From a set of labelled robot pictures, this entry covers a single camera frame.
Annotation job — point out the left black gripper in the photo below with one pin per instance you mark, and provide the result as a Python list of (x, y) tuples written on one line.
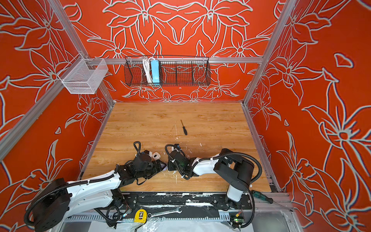
[(157, 169)]

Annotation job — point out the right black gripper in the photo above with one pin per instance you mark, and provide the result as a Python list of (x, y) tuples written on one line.
[(169, 165)]

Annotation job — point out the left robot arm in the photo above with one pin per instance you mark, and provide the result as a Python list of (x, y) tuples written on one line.
[(61, 199)]

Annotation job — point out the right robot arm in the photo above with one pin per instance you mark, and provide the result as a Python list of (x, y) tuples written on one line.
[(239, 170)]

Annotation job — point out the black screwdriver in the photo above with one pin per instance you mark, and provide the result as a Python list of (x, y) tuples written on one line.
[(184, 129)]

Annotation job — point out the silver wrench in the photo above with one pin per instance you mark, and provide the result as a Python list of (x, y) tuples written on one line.
[(176, 210)]

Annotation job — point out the yellow tape measure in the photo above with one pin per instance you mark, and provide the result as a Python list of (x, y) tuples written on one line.
[(141, 216)]

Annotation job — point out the light blue power bank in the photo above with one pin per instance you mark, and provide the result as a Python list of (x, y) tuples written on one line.
[(155, 68)]

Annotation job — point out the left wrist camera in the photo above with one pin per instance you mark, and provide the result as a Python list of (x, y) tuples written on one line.
[(150, 154)]

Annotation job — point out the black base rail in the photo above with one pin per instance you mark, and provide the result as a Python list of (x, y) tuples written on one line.
[(215, 200)]

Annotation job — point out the green handled screwdriver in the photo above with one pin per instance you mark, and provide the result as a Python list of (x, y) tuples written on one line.
[(261, 196)]

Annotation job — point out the black wire wall basket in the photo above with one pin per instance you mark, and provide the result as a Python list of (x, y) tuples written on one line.
[(175, 71)]

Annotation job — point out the white mesh wall basket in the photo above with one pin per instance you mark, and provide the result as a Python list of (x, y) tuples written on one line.
[(84, 78)]

